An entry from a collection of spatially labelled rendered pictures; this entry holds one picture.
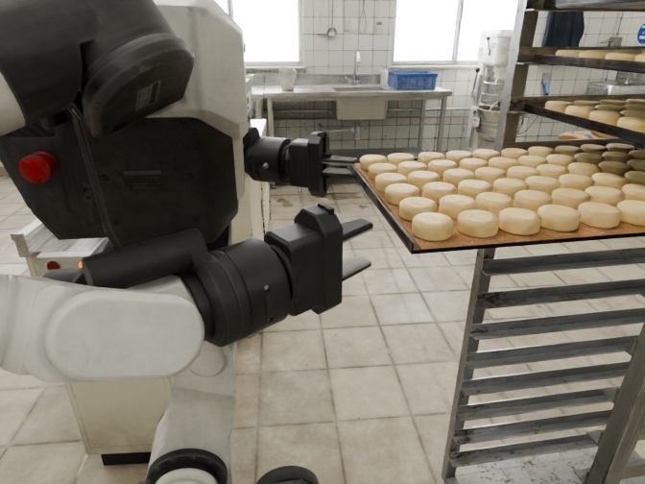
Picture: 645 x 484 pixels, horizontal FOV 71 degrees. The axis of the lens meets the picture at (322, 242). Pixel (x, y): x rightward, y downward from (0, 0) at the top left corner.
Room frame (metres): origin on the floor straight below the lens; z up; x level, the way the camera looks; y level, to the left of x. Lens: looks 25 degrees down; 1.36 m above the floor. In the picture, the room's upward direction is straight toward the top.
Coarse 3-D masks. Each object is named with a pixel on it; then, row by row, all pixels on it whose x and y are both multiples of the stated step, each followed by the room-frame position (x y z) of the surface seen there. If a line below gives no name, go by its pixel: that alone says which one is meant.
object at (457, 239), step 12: (360, 168) 0.82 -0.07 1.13; (420, 192) 0.68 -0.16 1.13; (396, 216) 0.58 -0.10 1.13; (408, 228) 0.54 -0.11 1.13; (456, 228) 0.54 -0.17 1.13; (540, 228) 0.53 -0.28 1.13; (588, 228) 0.53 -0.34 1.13; (612, 228) 0.53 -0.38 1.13; (624, 228) 0.53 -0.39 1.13; (636, 228) 0.53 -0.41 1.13; (420, 240) 0.50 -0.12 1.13; (444, 240) 0.50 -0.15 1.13; (456, 240) 0.50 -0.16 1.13; (468, 240) 0.50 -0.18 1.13; (480, 240) 0.50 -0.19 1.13; (492, 240) 0.50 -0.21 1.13; (504, 240) 0.50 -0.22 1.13; (516, 240) 0.50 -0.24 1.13; (528, 240) 0.50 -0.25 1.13
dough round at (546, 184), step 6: (528, 180) 0.68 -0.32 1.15; (534, 180) 0.68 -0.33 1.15; (540, 180) 0.68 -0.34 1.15; (546, 180) 0.68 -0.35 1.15; (552, 180) 0.68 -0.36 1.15; (534, 186) 0.66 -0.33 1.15; (540, 186) 0.65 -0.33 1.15; (546, 186) 0.65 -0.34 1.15; (552, 186) 0.65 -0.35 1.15; (558, 186) 0.66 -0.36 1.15; (546, 192) 0.65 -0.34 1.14
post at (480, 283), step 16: (528, 16) 0.92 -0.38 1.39; (528, 32) 0.92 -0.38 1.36; (512, 48) 0.94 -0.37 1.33; (512, 64) 0.93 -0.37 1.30; (512, 80) 0.92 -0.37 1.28; (512, 96) 0.92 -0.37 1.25; (512, 128) 0.92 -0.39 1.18; (496, 144) 0.94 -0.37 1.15; (480, 256) 0.93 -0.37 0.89; (480, 272) 0.92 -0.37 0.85; (480, 288) 0.92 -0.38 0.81; (480, 320) 0.93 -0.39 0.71; (464, 336) 0.95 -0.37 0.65; (464, 352) 0.93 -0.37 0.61; (464, 368) 0.92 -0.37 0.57; (464, 400) 0.92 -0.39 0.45; (448, 432) 0.95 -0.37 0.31; (448, 448) 0.93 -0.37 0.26; (448, 464) 0.92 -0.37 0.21
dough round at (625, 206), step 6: (618, 204) 0.57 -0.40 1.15; (624, 204) 0.57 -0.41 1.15; (630, 204) 0.57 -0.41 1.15; (636, 204) 0.57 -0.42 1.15; (642, 204) 0.57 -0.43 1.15; (624, 210) 0.55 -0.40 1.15; (630, 210) 0.55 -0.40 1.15; (636, 210) 0.54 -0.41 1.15; (642, 210) 0.54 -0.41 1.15; (624, 216) 0.55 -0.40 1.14; (630, 216) 0.54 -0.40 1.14; (636, 216) 0.54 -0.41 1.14; (642, 216) 0.54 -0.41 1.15; (624, 222) 0.55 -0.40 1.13; (630, 222) 0.54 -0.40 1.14; (636, 222) 0.54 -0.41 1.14; (642, 222) 0.54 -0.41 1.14
